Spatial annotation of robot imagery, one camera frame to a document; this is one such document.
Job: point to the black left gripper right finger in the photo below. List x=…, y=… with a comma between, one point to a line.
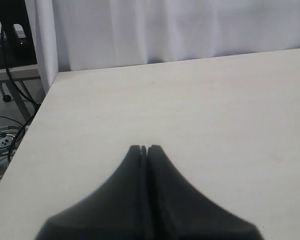
x=181, y=212

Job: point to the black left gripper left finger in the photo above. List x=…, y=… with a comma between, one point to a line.
x=118, y=210

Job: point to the white power strip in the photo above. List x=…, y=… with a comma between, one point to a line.
x=7, y=135

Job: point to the grey side table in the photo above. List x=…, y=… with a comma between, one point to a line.
x=22, y=73

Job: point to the white backdrop curtain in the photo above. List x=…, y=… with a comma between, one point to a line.
x=74, y=35

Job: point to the black monitor stand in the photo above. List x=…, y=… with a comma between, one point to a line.
x=18, y=43

